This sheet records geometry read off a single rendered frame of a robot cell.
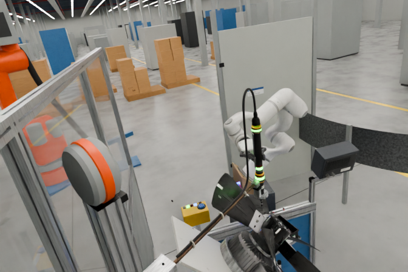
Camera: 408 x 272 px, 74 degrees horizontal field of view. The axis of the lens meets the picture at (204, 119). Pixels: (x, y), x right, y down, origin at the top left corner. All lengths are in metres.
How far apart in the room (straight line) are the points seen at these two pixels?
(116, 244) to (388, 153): 2.73
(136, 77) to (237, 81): 5.83
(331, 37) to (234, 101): 8.09
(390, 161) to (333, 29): 8.20
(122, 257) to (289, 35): 2.87
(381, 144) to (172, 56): 7.32
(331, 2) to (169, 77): 6.05
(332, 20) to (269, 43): 7.78
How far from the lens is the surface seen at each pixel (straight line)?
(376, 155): 3.15
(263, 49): 3.14
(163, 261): 1.00
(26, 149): 0.70
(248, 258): 1.36
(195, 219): 1.76
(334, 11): 10.91
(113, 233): 0.75
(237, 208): 1.32
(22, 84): 8.88
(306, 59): 3.42
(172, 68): 9.30
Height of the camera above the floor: 2.19
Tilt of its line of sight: 21 degrees down
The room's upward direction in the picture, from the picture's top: 8 degrees counter-clockwise
